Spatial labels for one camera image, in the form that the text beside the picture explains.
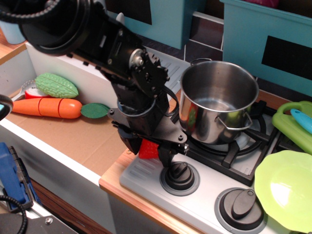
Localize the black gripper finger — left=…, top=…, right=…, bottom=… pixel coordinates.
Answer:
left=118, top=128, right=142, bottom=155
left=157, top=143, right=177, bottom=167

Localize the black stove knob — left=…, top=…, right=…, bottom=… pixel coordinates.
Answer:
left=214, top=188, right=267, bottom=234
left=160, top=161, right=200, bottom=196

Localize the blue black clamp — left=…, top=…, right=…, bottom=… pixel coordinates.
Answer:
left=0, top=142, right=42, bottom=209

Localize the black braided cable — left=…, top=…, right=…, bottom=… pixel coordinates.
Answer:
left=0, top=194, right=28, bottom=234

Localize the teal storage bin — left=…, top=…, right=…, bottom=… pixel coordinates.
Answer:
left=223, top=0, right=312, bottom=96

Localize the red toy strawberry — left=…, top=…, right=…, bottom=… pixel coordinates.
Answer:
left=138, top=139, right=158, bottom=159

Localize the light blue plastic cup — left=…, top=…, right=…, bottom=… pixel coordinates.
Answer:
left=0, top=21, right=26, bottom=45

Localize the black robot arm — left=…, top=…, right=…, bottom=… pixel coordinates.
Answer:
left=0, top=0, right=188, bottom=167

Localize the brown cardboard sheet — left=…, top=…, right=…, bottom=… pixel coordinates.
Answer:
left=7, top=113, right=126, bottom=176

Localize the blue plastic utensil handle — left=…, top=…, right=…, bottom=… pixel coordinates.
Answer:
left=290, top=109, right=312, bottom=134

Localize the green plastic cutting board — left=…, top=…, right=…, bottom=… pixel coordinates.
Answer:
left=272, top=101, right=312, bottom=155

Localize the black left stove knob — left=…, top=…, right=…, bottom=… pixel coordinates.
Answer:
left=160, top=161, right=200, bottom=196

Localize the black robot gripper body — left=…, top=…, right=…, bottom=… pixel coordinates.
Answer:
left=108, top=97, right=189, bottom=154

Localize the grey toy faucet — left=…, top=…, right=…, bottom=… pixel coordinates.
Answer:
left=116, top=12, right=125, bottom=25

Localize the black right stove knob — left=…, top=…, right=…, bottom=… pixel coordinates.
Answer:
left=214, top=188, right=267, bottom=234

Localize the red white toy radish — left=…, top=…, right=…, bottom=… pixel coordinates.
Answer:
left=25, top=88, right=50, bottom=99

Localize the green toy bitter gourd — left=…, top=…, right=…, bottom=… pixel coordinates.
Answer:
left=35, top=73, right=78, bottom=98

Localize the stainless steel pot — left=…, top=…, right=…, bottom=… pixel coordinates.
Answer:
left=179, top=58, right=259, bottom=145

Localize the lime green plastic plate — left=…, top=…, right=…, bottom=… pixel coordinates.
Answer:
left=254, top=150, right=312, bottom=233

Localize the orange toy carrot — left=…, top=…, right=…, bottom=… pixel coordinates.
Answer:
left=12, top=97, right=110, bottom=119

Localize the grey toy stove top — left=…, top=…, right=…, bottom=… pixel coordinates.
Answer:
left=118, top=112, right=312, bottom=234

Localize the white toy sink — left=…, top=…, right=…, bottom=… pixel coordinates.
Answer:
left=0, top=42, right=191, bottom=234

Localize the black stove grate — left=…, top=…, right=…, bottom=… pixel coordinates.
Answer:
left=170, top=99, right=312, bottom=187

